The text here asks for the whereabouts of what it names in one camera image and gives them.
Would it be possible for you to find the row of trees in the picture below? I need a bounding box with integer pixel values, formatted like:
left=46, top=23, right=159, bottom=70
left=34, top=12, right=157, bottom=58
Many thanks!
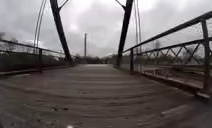
left=73, top=54, right=119, bottom=65

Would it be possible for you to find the tall pole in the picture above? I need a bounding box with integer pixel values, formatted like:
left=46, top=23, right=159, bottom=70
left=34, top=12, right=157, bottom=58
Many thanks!
left=83, top=32, right=88, bottom=58

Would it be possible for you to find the wooden plank bridge deck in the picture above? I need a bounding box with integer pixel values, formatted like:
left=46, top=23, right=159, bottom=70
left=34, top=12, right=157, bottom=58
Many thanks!
left=0, top=63, right=212, bottom=128

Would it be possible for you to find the dark metal railing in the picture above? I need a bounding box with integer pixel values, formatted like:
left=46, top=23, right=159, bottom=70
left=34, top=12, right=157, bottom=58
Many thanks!
left=117, top=8, right=212, bottom=100
left=0, top=37, right=75, bottom=78

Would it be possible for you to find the steel truss bridge frame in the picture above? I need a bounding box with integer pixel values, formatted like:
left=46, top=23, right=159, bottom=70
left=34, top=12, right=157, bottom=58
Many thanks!
left=33, top=0, right=143, bottom=68

